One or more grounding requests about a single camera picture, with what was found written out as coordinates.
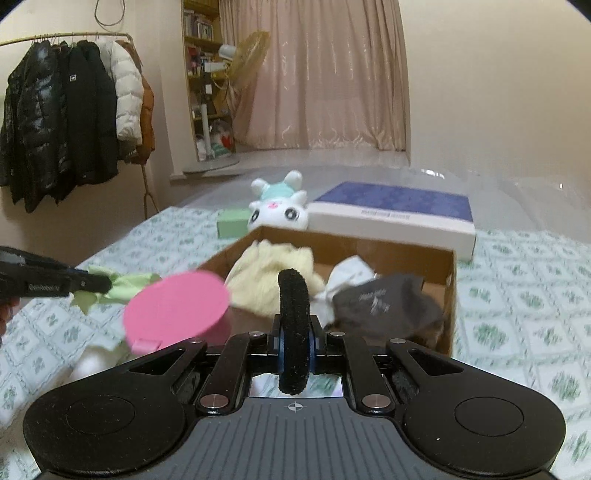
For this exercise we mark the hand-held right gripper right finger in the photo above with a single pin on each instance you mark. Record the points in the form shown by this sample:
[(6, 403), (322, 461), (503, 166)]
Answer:
[(339, 355)]

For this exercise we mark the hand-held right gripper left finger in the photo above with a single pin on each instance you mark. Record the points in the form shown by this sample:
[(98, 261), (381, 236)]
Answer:
[(251, 355)]

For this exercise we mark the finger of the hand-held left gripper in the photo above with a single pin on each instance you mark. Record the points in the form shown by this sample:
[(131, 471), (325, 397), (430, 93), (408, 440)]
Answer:
[(92, 282)]

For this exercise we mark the light green cloth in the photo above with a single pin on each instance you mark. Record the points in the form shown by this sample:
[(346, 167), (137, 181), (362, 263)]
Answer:
[(129, 284)]

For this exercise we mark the black hair band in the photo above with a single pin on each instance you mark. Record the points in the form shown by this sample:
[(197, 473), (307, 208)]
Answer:
[(295, 323)]

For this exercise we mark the dark grey cloth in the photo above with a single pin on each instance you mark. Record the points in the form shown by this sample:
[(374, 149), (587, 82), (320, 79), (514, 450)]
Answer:
[(383, 304)]

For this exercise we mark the pale yellow towel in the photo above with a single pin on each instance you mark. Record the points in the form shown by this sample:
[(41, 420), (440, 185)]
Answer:
[(263, 272)]

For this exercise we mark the white cloth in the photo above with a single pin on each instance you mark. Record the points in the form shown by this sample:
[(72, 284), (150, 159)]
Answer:
[(351, 272)]

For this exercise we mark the brown cardboard box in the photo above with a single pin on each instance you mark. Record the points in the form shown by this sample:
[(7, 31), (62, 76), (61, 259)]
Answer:
[(392, 251)]

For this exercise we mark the pink lidded cartoon cup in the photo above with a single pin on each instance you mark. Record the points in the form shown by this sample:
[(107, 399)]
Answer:
[(178, 309)]

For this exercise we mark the small green box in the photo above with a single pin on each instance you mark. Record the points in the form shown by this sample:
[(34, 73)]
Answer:
[(233, 224)]

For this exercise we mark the white bunny plush toy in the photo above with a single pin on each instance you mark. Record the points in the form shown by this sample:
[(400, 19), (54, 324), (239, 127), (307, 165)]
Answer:
[(277, 210)]

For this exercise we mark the glossy black puffer jacket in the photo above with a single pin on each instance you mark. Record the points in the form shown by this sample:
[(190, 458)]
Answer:
[(32, 129)]

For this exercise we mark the blue and white flat box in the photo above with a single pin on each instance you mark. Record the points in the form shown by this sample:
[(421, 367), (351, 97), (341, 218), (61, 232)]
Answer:
[(392, 198)]

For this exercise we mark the brown jacket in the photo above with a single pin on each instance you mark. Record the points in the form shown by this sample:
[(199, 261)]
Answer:
[(147, 120)]

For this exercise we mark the green floral bedsheet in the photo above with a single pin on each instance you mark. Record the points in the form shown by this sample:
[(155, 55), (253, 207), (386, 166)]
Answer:
[(508, 277)]

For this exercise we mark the clear plastic sheet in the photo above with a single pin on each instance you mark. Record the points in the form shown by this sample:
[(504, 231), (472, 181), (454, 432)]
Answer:
[(369, 170)]

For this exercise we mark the white and red bag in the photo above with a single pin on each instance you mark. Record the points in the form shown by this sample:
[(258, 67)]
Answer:
[(222, 138)]

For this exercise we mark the white puffer jacket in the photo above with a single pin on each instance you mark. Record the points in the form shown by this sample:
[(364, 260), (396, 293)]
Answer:
[(127, 87)]

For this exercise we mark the metal clothes rack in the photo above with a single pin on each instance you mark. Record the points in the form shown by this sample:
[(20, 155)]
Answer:
[(92, 34)]

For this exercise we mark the wooden bookshelf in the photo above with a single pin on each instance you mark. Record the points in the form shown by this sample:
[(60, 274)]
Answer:
[(198, 32)]

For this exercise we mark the standing fan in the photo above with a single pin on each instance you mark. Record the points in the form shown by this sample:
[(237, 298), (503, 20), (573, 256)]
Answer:
[(251, 55)]

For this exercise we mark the pink curtain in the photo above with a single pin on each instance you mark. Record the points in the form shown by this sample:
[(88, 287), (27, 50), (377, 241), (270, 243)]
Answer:
[(323, 69)]

